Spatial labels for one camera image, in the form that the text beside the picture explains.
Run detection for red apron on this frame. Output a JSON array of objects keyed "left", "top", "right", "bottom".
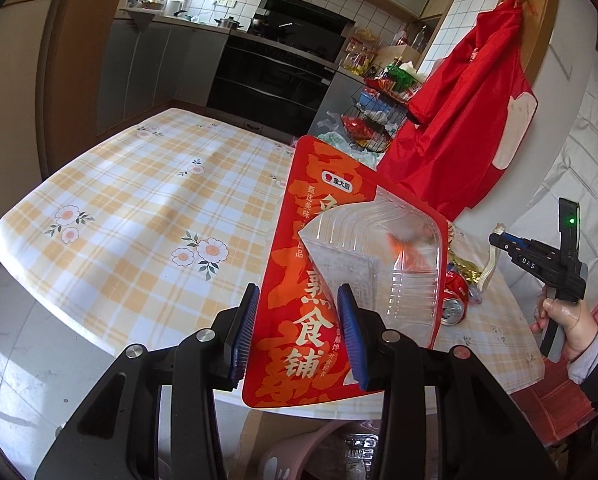
[{"left": 378, "top": 0, "right": 538, "bottom": 221}]

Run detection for wooden door frame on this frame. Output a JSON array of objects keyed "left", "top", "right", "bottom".
[{"left": 36, "top": 0, "right": 130, "bottom": 181}]

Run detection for translucent plastic strip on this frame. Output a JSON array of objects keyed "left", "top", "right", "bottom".
[{"left": 479, "top": 222, "right": 507, "bottom": 291}]

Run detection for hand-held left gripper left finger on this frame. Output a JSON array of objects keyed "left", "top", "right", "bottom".
[{"left": 34, "top": 282, "right": 260, "bottom": 480}]

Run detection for black built-in oven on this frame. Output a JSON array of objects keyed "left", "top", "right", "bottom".
[{"left": 206, "top": 35, "right": 337, "bottom": 136}]

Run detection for red food package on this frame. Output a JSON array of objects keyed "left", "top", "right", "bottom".
[{"left": 241, "top": 135, "right": 450, "bottom": 410}]

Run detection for cardboard box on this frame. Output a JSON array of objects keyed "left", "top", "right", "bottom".
[{"left": 376, "top": 46, "right": 422, "bottom": 68}]

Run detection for gold foil wrapper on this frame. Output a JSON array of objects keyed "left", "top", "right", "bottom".
[{"left": 446, "top": 255, "right": 484, "bottom": 286}]

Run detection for black wire basket rack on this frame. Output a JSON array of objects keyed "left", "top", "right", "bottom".
[{"left": 339, "top": 62, "right": 427, "bottom": 156}]

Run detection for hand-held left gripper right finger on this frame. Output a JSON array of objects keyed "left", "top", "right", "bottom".
[{"left": 336, "top": 283, "right": 562, "bottom": 480}]

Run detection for cooking oil bottles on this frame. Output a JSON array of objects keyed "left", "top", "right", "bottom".
[{"left": 346, "top": 42, "right": 377, "bottom": 73}]

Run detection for red drink can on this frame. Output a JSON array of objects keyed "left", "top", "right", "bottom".
[{"left": 439, "top": 269, "right": 472, "bottom": 326}]

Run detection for grey kitchen cabinets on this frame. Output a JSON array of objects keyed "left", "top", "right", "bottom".
[{"left": 99, "top": 12, "right": 230, "bottom": 133}]

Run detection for red chair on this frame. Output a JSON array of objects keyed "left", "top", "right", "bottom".
[{"left": 509, "top": 375, "right": 598, "bottom": 443}]

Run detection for white creased wall sheet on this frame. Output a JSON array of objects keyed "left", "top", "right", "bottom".
[{"left": 519, "top": 50, "right": 598, "bottom": 286}]

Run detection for person's right hand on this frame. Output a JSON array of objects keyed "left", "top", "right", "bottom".
[{"left": 530, "top": 295, "right": 598, "bottom": 361}]

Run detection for yellow checked floral tablecloth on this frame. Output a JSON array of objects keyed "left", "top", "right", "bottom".
[{"left": 0, "top": 108, "right": 544, "bottom": 413}]

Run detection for person's right forearm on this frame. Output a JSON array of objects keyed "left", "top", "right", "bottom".
[{"left": 566, "top": 322, "right": 598, "bottom": 386}]

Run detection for black range hood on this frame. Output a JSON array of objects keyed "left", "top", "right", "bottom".
[{"left": 249, "top": 0, "right": 356, "bottom": 63}]

